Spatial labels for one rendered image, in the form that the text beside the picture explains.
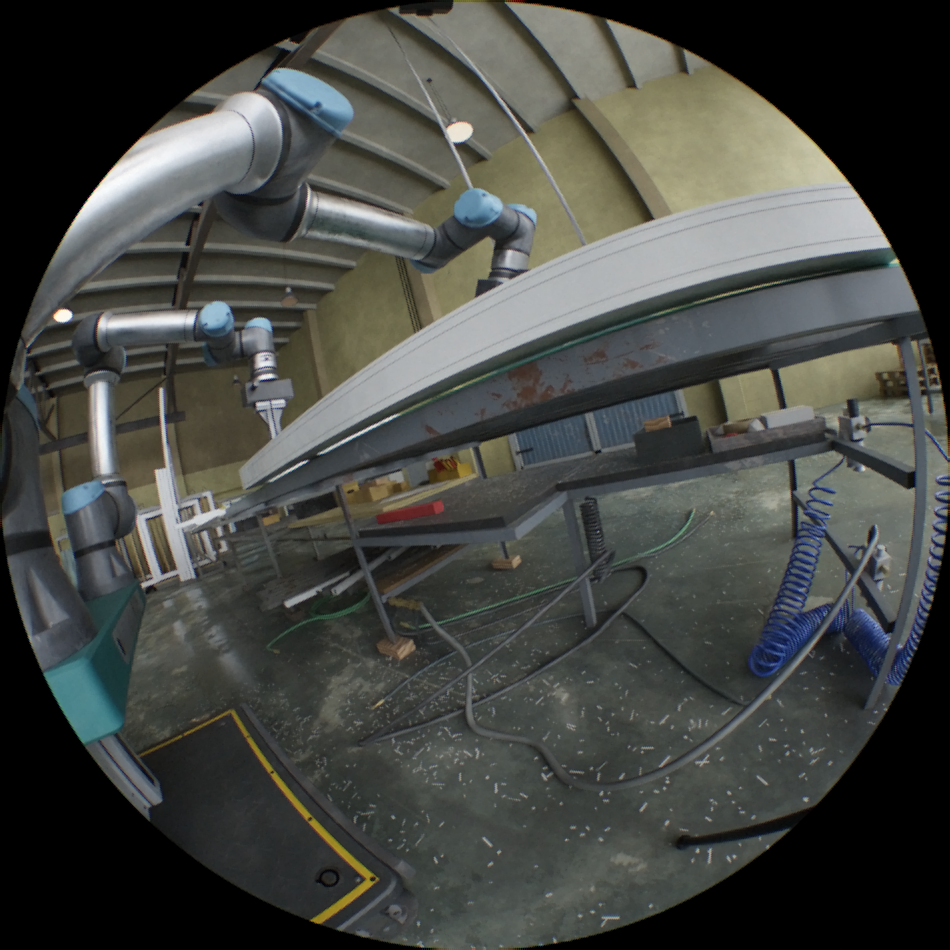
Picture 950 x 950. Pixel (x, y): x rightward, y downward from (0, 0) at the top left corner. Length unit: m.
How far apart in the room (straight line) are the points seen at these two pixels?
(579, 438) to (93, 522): 7.17
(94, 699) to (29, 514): 0.15
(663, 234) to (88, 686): 0.57
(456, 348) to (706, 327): 0.26
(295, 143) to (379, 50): 7.78
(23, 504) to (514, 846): 0.90
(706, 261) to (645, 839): 0.89
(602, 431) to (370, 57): 9.04
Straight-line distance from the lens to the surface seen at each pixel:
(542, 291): 0.35
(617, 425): 6.97
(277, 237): 0.53
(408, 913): 0.80
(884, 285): 0.43
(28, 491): 0.37
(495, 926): 0.81
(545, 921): 0.79
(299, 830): 0.64
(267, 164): 0.38
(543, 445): 7.56
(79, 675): 0.31
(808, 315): 0.37
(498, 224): 0.66
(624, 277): 0.33
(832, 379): 7.57
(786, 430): 1.12
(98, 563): 0.82
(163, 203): 0.31
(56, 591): 0.35
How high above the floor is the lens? 0.78
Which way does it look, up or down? 4 degrees down
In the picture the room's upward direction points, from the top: 16 degrees counter-clockwise
